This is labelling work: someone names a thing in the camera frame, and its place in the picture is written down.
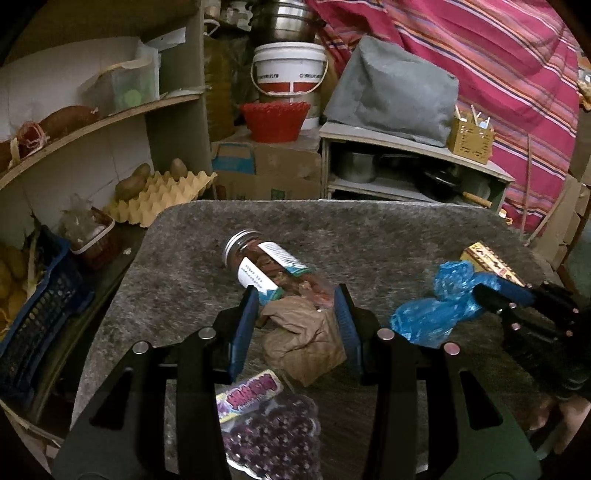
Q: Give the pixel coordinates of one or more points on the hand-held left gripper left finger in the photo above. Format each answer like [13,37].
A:
[244,323]

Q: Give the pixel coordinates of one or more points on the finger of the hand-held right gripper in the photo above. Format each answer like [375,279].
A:
[496,302]
[515,288]

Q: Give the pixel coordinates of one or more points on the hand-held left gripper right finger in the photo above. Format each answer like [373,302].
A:
[348,332]

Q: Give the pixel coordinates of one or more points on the brown paper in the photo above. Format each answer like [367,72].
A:
[304,346]

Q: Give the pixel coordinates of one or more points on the blue plastic bag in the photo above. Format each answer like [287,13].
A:
[434,314]

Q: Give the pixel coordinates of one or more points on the person's right forearm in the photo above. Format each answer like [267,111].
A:
[549,369]

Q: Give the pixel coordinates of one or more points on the person's right hand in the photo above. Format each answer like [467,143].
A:
[570,424]

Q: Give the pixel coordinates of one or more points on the yellow cardboard box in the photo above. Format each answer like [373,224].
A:
[489,263]

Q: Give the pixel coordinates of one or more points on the glass jar with metal lid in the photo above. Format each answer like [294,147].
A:
[277,267]

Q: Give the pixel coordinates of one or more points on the stack of flattened cardboard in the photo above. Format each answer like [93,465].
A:
[565,221]

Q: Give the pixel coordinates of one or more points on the purple pill blister pack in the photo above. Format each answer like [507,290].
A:
[270,429]

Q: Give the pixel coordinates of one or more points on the black frying pan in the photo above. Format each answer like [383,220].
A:
[441,182]

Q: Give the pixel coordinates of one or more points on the yellow egg tray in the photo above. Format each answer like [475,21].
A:
[161,194]

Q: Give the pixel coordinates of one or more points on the yellow chopstick holder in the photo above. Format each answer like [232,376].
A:
[471,138]

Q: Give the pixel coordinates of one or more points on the small steel pot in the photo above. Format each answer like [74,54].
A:
[356,167]

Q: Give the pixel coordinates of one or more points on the low white cabinet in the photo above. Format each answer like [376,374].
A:
[406,147]

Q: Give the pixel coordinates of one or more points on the red plastic basket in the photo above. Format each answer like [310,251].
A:
[276,122]

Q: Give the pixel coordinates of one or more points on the blue plastic crate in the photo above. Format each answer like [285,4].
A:
[41,314]

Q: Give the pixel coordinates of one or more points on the red striped cloth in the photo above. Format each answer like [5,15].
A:
[508,69]

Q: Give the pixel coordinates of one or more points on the grey fabric cover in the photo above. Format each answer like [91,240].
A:
[392,92]

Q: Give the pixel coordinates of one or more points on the large oil jug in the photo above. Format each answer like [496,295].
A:
[219,83]

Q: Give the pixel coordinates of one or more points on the white plastic bucket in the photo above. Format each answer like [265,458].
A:
[288,64]

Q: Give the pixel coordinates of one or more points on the wooden shelf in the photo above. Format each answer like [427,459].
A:
[175,69]

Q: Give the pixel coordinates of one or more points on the sweet potato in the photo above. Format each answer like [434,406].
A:
[69,121]

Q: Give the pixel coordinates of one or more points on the clear plastic bag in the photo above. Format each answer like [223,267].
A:
[122,81]

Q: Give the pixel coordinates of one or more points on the stacked steel pots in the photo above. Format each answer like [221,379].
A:
[288,21]

